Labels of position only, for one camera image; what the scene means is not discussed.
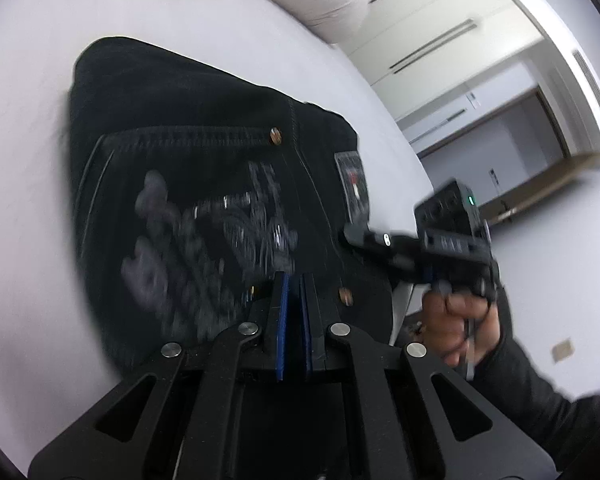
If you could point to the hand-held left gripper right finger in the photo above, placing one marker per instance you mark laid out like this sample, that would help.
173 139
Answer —
304 320

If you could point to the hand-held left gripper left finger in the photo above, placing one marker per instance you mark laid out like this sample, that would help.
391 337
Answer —
283 320

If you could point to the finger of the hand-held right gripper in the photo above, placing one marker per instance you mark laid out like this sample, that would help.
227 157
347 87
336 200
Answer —
387 246

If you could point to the black pants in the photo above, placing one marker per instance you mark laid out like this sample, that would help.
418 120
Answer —
180 110

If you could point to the person's right forearm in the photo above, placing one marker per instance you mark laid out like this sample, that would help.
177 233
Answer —
530 395

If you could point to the person's right hand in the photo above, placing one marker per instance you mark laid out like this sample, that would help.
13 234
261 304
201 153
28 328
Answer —
452 325

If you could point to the bed with white sheet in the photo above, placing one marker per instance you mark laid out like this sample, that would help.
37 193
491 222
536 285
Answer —
30 210

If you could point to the wall switch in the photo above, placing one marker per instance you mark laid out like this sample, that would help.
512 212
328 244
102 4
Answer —
494 179

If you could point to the wall outlet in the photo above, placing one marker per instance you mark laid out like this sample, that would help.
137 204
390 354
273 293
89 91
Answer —
563 349

